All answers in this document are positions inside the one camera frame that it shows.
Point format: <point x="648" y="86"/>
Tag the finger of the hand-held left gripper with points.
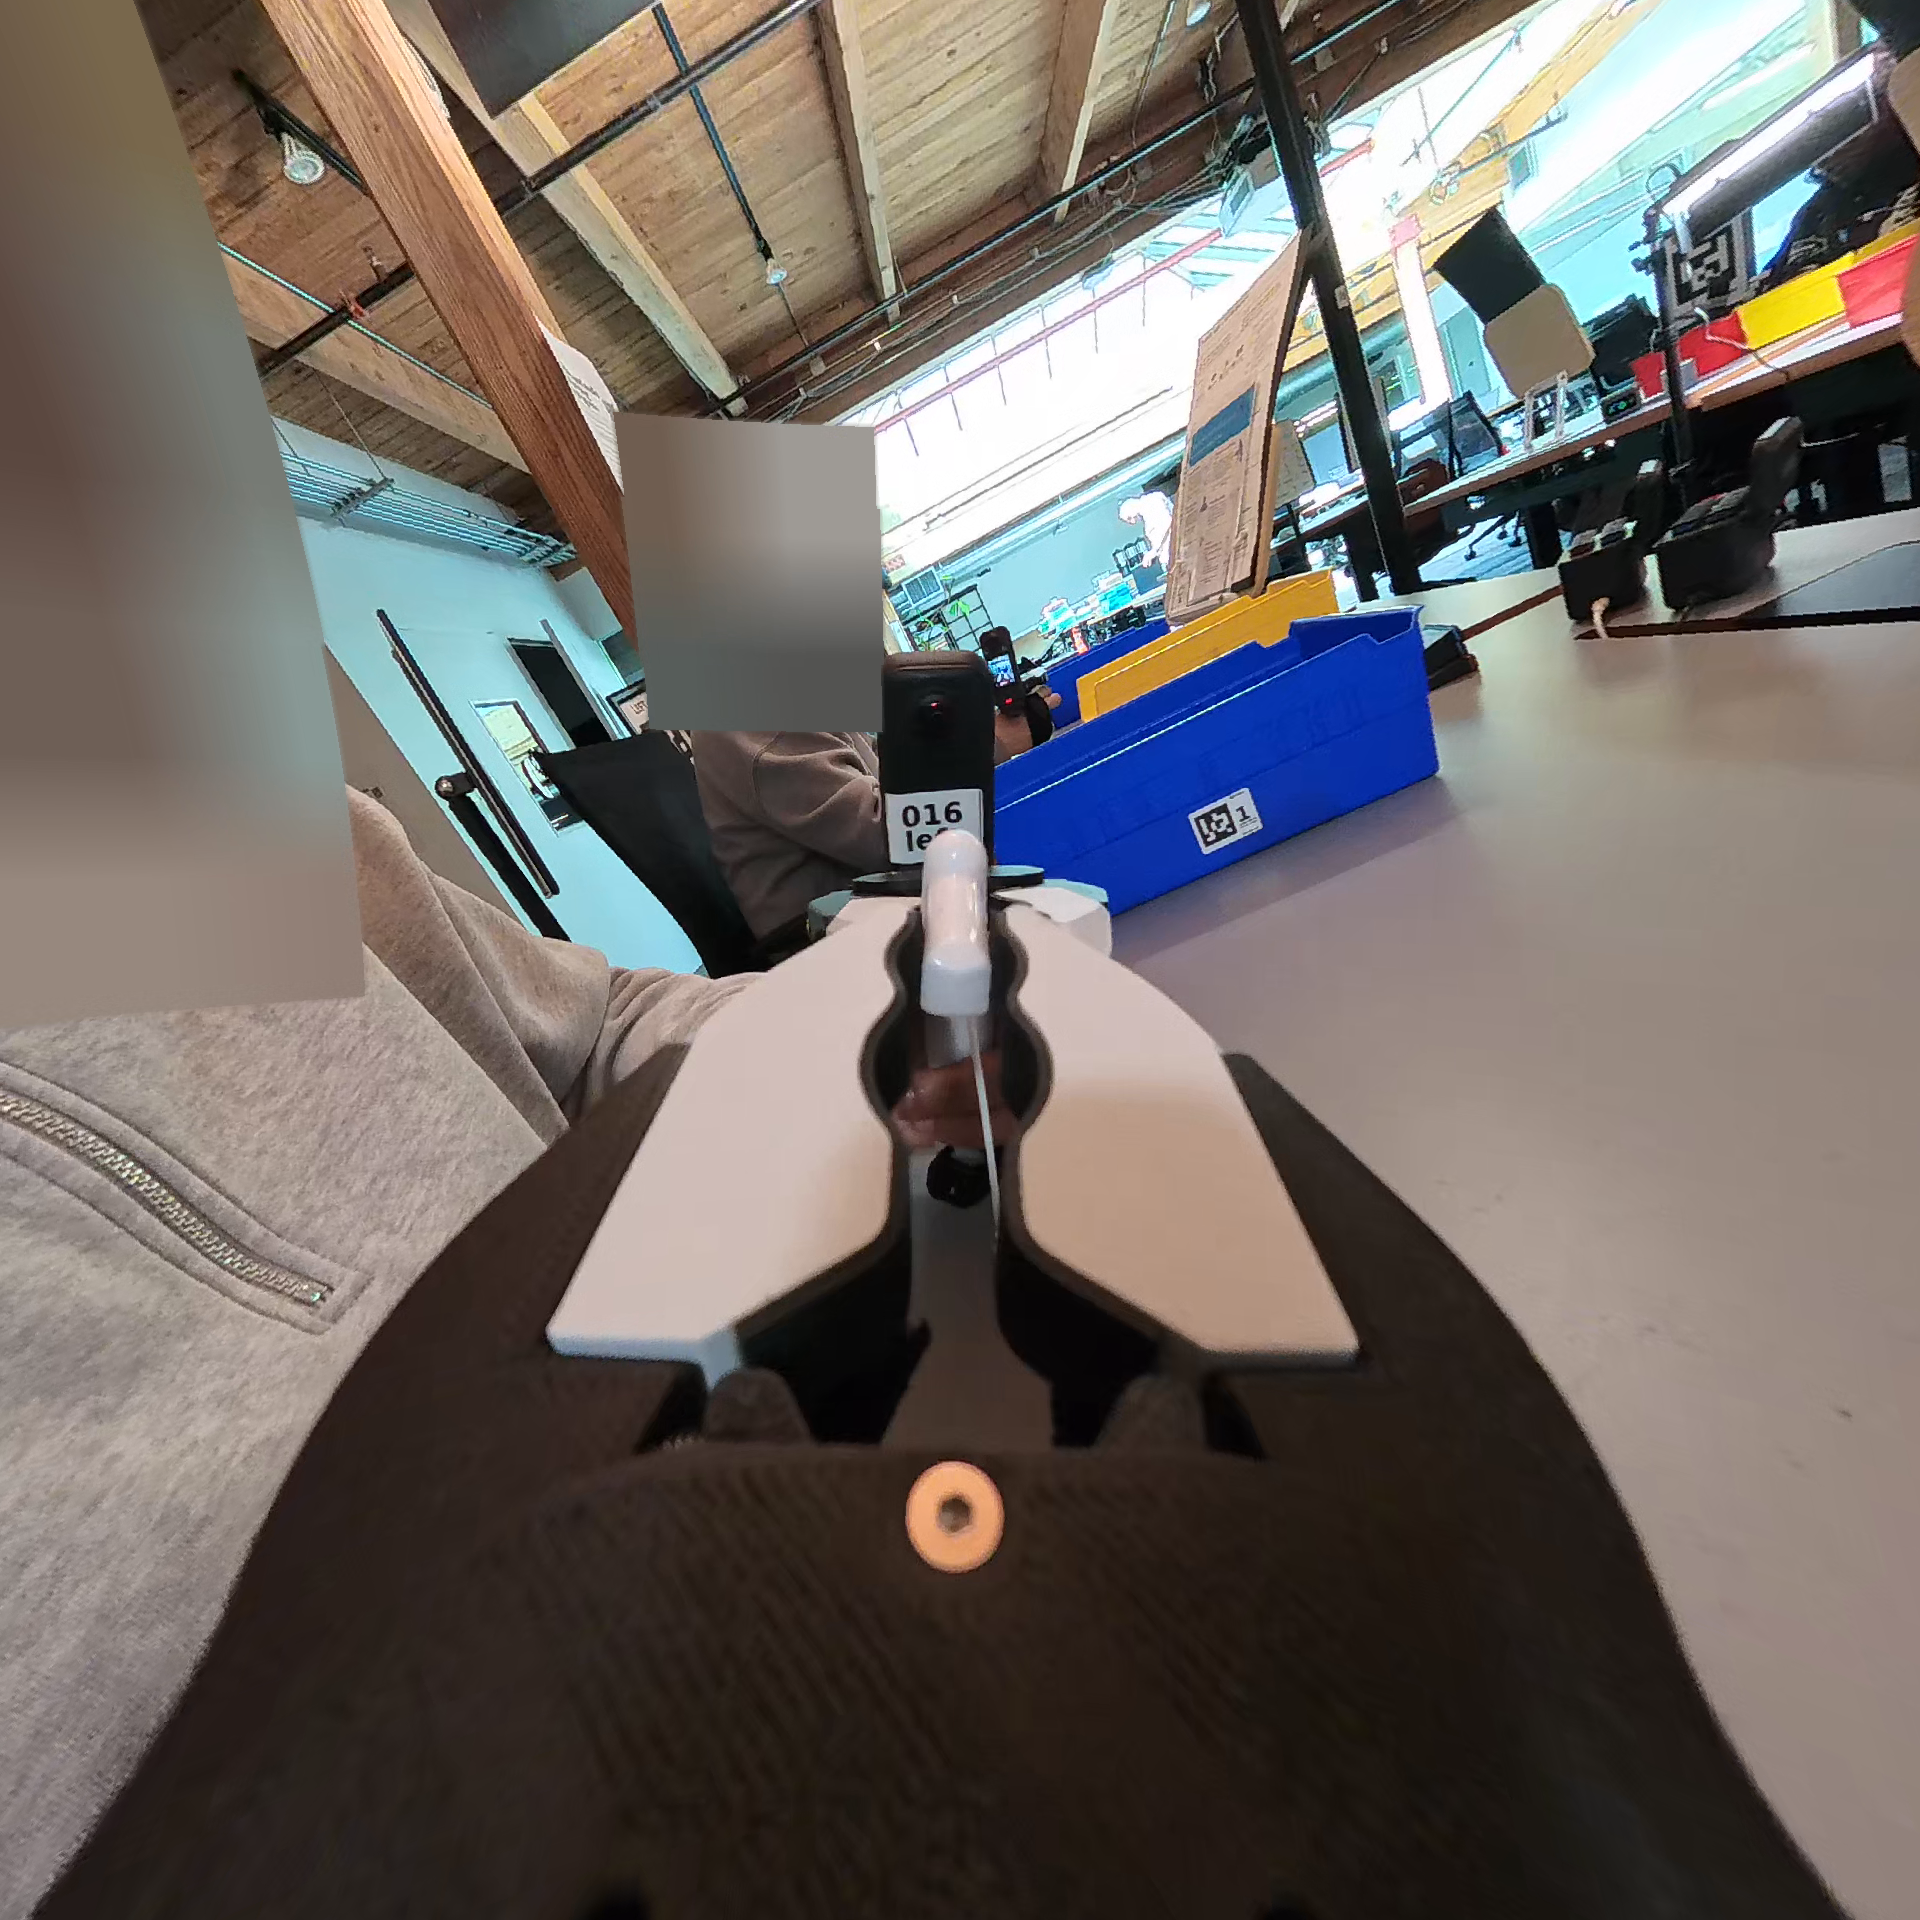
<point x="844" y="913"/>
<point x="1065" y="915"/>

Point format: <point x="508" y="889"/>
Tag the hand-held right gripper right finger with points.
<point x="1170" y="1171"/>

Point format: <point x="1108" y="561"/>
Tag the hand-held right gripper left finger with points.
<point x="735" y="1155"/>

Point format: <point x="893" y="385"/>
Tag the white plastic piece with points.
<point x="957" y="931"/>

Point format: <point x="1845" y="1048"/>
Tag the person's left forearm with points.
<point x="661" y="1037"/>

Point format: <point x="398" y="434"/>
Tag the person's left hand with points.
<point x="942" y="1113"/>

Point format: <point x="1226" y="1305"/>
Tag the black office chair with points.
<point x="645" y="839"/>

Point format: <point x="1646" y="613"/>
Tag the blue plastic bin with label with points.
<point x="1230" y="765"/>

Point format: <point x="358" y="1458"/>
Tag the brown cardboard sheet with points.
<point x="1223" y="451"/>

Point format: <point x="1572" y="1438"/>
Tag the black metal pole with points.
<point x="1335" y="301"/>

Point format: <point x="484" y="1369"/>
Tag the small black charger block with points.
<point x="1606" y="562"/>

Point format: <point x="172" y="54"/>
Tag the long wooden desk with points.
<point x="1576" y="451"/>

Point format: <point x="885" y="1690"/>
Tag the large black charger block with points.
<point x="1724" y="541"/>

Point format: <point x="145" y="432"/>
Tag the small red plastic bin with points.
<point x="1688" y="359"/>

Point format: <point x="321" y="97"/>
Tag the small yellow plastic bin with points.
<point x="1793" y="307"/>

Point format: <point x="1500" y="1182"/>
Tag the large red plastic bin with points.
<point x="1882" y="285"/>

